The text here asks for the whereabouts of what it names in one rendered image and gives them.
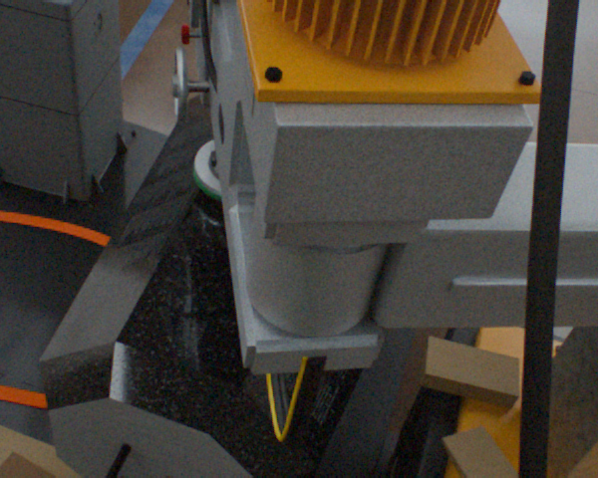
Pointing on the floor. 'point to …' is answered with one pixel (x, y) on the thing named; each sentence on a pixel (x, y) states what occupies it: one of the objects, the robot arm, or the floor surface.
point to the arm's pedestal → (50, 93)
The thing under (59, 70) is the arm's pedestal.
